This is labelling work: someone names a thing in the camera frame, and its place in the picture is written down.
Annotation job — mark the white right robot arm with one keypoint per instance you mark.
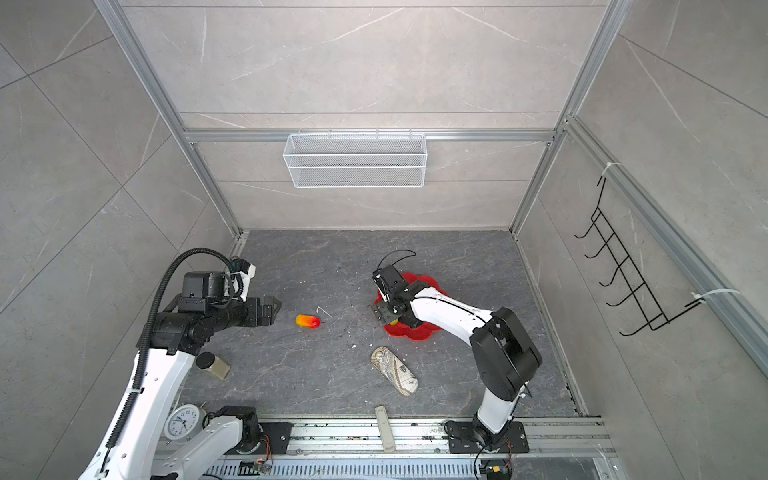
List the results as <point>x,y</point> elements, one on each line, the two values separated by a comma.
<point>505,355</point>

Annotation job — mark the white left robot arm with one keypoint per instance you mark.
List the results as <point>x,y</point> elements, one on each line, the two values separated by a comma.
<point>167,352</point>

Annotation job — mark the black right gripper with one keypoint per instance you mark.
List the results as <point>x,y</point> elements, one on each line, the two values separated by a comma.
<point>383,313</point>

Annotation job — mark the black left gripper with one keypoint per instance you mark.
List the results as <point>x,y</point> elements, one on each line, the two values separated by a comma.
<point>252,316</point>

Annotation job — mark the red-orange fake fruit left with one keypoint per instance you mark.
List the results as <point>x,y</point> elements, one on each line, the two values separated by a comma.
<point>308,321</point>

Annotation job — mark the beige bottle with black cap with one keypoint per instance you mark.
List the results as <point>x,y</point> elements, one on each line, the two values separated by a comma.
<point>209,362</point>

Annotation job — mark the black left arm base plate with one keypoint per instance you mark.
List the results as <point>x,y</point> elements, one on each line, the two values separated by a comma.
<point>257,437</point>

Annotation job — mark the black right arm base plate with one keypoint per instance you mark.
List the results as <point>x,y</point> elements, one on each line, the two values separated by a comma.
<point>472,437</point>

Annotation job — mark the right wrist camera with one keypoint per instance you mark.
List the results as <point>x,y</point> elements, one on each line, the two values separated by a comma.
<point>389,278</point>

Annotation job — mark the black wire hook rack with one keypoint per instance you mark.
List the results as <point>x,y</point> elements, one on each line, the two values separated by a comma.
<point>627,273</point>

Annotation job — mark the crumpled newspaper-print bag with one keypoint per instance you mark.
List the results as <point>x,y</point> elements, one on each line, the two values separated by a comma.
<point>394,370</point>

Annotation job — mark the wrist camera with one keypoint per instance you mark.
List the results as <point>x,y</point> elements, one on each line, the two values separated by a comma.
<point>389,278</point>
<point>242,272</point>

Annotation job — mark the white wire mesh basket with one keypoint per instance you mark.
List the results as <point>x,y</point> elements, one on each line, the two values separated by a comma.
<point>356,160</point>

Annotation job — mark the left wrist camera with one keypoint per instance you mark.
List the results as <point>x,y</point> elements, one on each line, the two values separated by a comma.
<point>242,272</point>

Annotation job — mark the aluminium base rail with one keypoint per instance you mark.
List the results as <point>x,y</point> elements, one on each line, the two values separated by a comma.
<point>367,438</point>

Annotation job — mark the red flower-shaped fruit bowl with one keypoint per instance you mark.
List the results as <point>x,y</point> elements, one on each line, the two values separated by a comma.
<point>425,330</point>

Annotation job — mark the beige remote-like bar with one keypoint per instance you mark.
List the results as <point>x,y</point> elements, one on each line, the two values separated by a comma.
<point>385,430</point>

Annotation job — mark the white analog clock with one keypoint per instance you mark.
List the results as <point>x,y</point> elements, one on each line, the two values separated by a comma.
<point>183,423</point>

